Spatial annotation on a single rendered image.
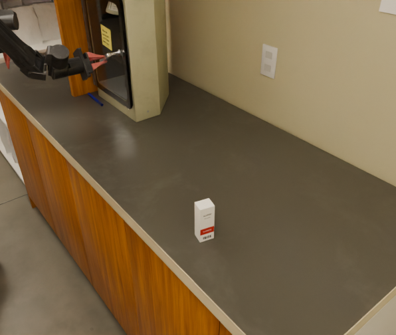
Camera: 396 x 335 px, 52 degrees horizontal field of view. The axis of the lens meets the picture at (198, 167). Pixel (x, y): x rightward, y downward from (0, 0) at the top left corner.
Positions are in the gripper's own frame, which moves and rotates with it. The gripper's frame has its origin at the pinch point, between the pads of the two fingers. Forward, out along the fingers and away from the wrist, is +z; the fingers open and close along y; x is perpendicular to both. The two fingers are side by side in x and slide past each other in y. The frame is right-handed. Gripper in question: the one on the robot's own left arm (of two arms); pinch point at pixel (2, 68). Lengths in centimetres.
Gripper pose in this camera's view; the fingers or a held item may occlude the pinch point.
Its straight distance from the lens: 181.1
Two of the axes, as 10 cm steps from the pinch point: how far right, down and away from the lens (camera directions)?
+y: 7.8, -3.5, 5.2
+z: 0.1, 8.3, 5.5
